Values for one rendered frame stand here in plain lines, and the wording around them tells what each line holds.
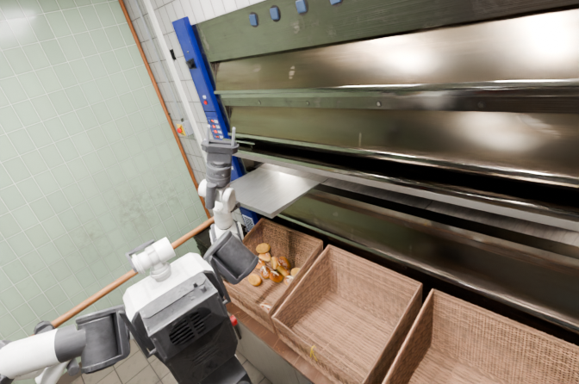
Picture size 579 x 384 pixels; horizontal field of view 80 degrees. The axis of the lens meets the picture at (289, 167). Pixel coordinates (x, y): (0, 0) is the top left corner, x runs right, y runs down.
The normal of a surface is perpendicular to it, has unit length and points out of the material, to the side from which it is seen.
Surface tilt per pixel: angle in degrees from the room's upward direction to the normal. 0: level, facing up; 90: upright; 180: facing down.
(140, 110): 90
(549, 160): 70
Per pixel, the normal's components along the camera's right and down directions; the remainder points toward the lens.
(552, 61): -0.75, 0.11
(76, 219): 0.66, 0.15
